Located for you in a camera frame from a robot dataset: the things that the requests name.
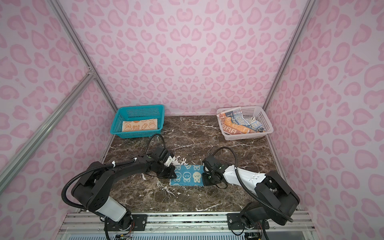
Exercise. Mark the orange bunny towel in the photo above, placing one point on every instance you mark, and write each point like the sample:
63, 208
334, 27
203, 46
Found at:
141, 125

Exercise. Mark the corner aluminium post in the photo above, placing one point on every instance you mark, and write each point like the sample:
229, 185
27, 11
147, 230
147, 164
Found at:
306, 15
79, 46

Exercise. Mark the diagonal aluminium frame bar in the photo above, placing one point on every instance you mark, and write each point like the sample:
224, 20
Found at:
20, 159

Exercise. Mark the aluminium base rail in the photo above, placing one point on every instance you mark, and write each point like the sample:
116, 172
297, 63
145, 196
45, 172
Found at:
212, 226

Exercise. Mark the teal bunny towel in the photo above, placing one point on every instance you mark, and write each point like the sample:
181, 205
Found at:
188, 176

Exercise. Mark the right corner aluminium post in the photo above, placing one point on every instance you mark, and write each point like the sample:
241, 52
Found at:
306, 15

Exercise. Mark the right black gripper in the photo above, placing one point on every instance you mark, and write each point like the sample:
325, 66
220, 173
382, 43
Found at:
205, 182

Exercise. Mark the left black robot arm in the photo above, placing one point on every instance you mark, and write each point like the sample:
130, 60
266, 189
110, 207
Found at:
92, 187

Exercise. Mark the left corner aluminium post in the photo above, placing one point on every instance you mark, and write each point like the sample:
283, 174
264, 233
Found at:
79, 46

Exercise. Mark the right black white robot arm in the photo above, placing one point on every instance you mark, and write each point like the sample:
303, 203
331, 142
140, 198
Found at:
273, 198

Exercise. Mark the grey patterned towel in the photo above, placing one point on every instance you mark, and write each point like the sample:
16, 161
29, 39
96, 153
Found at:
234, 123

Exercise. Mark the teal plastic basket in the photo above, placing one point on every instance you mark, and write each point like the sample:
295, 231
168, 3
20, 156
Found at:
135, 114

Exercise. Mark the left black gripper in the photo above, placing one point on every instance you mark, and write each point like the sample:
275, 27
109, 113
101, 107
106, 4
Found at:
170, 174

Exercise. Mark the white plastic basket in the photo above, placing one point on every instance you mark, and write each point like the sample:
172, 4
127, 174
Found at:
248, 112

